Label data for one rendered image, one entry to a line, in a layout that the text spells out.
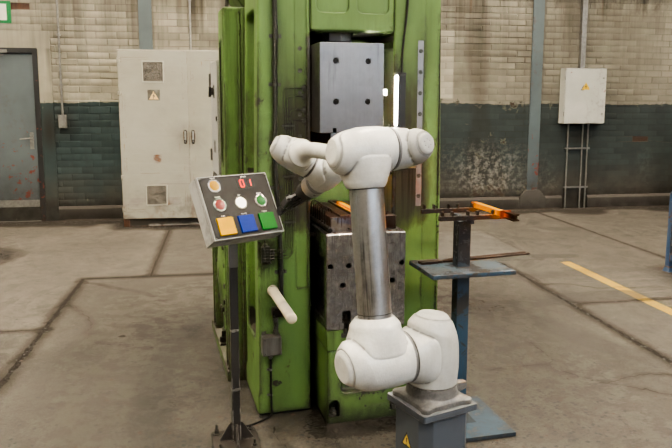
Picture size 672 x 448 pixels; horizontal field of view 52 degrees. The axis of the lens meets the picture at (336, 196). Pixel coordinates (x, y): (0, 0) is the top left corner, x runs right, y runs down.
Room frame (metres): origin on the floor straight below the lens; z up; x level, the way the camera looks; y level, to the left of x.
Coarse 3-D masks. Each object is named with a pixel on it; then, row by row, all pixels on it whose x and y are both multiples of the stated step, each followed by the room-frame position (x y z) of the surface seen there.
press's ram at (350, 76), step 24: (312, 48) 3.21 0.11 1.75; (336, 48) 3.10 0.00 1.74; (360, 48) 3.13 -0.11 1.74; (312, 72) 3.21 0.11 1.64; (336, 72) 3.10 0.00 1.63; (360, 72) 3.13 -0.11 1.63; (312, 96) 3.21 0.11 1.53; (336, 96) 3.10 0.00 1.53; (360, 96) 3.13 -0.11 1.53; (312, 120) 3.21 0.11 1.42; (336, 120) 3.10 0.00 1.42; (360, 120) 3.13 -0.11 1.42
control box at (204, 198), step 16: (224, 176) 2.85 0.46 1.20; (240, 176) 2.90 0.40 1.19; (256, 176) 2.95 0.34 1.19; (192, 192) 2.79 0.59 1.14; (208, 192) 2.77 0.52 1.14; (224, 192) 2.81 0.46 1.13; (240, 192) 2.86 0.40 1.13; (256, 192) 2.90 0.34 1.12; (208, 208) 2.73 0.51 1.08; (224, 208) 2.77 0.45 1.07; (240, 208) 2.81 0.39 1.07; (256, 208) 2.86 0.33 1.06; (272, 208) 2.91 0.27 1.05; (208, 224) 2.70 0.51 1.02; (256, 224) 2.82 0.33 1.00; (208, 240) 2.70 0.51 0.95; (224, 240) 2.70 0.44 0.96; (240, 240) 2.78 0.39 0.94; (256, 240) 2.87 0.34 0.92
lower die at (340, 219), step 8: (328, 200) 3.51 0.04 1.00; (312, 208) 3.44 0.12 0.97; (336, 208) 3.31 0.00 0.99; (344, 208) 3.24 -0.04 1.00; (328, 216) 3.13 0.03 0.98; (336, 216) 3.13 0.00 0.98; (344, 216) 3.11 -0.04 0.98; (328, 224) 3.13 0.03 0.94; (336, 224) 3.10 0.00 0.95; (344, 224) 3.11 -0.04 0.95
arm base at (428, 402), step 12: (408, 384) 2.00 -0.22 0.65; (456, 384) 1.99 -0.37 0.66; (408, 396) 1.99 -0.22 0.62; (420, 396) 1.96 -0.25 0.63; (432, 396) 1.94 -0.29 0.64; (444, 396) 1.95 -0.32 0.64; (456, 396) 1.98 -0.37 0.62; (468, 396) 2.00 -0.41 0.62; (420, 408) 1.92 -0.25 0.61; (432, 408) 1.92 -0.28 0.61; (444, 408) 1.94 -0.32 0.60
